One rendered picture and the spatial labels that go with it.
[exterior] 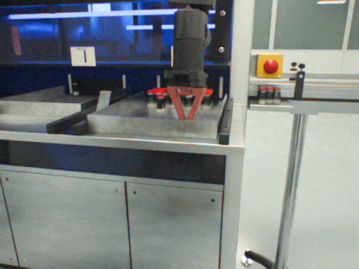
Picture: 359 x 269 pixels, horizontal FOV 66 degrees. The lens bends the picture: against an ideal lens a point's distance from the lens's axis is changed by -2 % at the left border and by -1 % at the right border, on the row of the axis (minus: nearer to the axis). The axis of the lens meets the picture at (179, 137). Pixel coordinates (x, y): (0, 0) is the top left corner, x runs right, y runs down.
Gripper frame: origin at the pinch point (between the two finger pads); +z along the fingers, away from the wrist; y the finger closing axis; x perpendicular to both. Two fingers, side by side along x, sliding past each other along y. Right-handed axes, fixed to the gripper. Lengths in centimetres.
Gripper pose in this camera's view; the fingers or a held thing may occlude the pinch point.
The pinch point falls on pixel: (186, 122)
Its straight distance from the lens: 53.3
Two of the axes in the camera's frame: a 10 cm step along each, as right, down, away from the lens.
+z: -0.3, 9.9, 1.6
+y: 2.1, -1.5, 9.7
